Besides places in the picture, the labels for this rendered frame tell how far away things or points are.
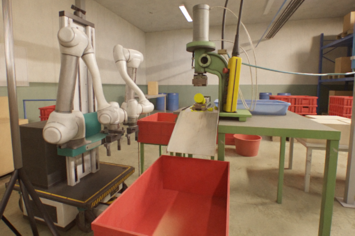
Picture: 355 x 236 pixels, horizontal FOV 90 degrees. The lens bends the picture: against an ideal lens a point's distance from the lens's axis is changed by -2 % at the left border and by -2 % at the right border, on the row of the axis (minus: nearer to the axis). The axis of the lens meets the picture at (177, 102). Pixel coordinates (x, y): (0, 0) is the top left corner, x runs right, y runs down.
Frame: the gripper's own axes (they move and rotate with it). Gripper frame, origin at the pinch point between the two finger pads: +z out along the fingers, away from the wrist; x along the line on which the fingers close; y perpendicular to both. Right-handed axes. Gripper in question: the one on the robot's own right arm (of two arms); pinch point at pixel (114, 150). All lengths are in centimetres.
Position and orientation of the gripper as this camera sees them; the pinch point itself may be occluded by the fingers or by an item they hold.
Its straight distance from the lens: 155.8
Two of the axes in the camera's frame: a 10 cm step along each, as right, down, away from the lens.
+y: -9.6, -0.2, 2.9
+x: -2.9, 0.8, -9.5
